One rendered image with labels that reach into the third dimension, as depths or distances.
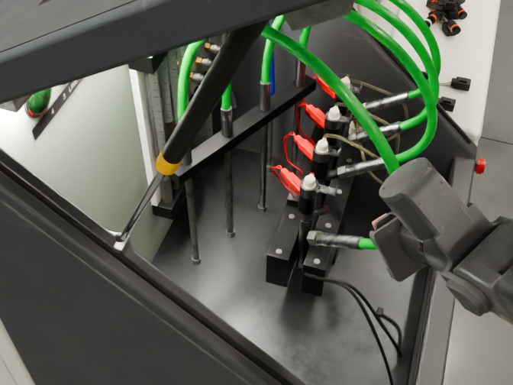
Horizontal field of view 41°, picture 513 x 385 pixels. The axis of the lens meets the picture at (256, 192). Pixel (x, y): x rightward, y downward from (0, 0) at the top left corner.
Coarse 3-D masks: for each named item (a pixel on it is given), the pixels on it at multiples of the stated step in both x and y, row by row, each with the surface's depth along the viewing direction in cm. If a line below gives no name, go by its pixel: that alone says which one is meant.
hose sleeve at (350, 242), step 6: (318, 234) 94; (324, 234) 93; (330, 234) 92; (336, 234) 92; (318, 240) 93; (324, 240) 92; (330, 240) 91; (336, 240) 90; (342, 240) 90; (348, 240) 89; (354, 240) 88; (330, 246) 92; (336, 246) 91; (342, 246) 90; (348, 246) 89; (354, 246) 88
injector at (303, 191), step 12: (300, 192) 103; (312, 192) 102; (300, 204) 105; (312, 204) 104; (300, 216) 107; (312, 216) 107; (300, 228) 110; (300, 240) 112; (300, 252) 114; (300, 264) 117
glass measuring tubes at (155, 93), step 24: (144, 72) 97; (168, 72) 107; (144, 96) 102; (168, 96) 106; (144, 120) 105; (168, 120) 110; (144, 144) 109; (192, 144) 124; (168, 192) 118; (168, 216) 121
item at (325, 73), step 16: (272, 32) 75; (192, 48) 87; (288, 48) 75; (304, 48) 74; (320, 64) 74; (336, 80) 73; (352, 96) 73; (352, 112) 74; (368, 128) 74; (384, 144) 74; (384, 160) 75; (368, 240) 86
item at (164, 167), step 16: (240, 32) 43; (256, 32) 43; (224, 48) 45; (240, 48) 44; (224, 64) 46; (240, 64) 46; (208, 80) 48; (224, 80) 47; (208, 96) 49; (192, 112) 51; (208, 112) 51; (176, 128) 53; (192, 128) 52; (176, 144) 54; (160, 160) 57; (176, 160) 56; (160, 176) 59; (144, 192) 63; (144, 208) 64; (128, 224) 67; (128, 240) 70
